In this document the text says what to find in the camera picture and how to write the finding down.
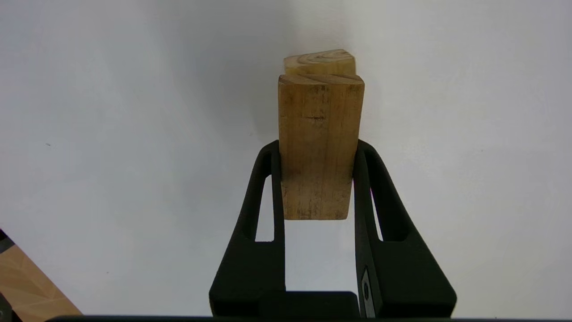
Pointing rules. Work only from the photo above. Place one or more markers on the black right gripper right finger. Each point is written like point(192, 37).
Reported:
point(402, 277)

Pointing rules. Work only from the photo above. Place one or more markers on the arched wooden building block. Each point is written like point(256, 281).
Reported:
point(319, 62)

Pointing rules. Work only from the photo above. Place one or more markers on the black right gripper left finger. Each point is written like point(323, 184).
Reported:
point(250, 273)

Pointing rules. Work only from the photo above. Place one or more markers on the rectangular wooden building block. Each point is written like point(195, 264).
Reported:
point(319, 143)

